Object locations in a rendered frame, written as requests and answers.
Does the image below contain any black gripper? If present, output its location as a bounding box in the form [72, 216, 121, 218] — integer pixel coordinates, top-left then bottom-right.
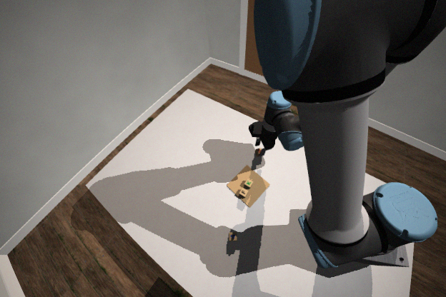
[249, 119, 278, 156]

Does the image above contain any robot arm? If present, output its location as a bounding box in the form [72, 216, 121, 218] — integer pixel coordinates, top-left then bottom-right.
[254, 0, 446, 268]

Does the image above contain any tan flat mat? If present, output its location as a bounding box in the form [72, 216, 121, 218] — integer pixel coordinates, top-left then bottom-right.
[227, 165, 270, 207]

